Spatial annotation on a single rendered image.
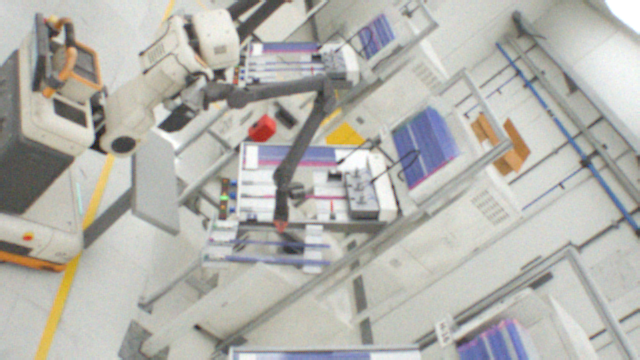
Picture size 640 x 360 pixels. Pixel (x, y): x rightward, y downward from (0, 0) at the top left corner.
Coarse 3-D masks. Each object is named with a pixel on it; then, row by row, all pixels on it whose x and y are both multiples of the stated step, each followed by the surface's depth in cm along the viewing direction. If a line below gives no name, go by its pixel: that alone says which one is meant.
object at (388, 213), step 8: (368, 160) 331; (376, 160) 330; (368, 168) 330; (376, 168) 323; (384, 168) 324; (384, 176) 318; (376, 184) 311; (384, 184) 312; (376, 192) 307; (384, 192) 306; (392, 192) 307; (384, 200) 301; (392, 200) 301; (384, 208) 295; (392, 208) 296; (384, 216) 297; (392, 216) 298
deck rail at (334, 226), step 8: (240, 224) 292; (264, 224) 293; (272, 224) 293; (280, 224) 293; (288, 224) 294; (296, 224) 294; (304, 224) 294; (312, 224) 295; (320, 224) 295; (328, 224) 295; (336, 224) 296; (344, 224) 296; (352, 224) 296; (360, 224) 297; (368, 224) 297; (376, 224) 297; (384, 224) 298; (336, 232) 298; (344, 232) 299; (352, 232) 299; (360, 232) 299; (368, 232) 300
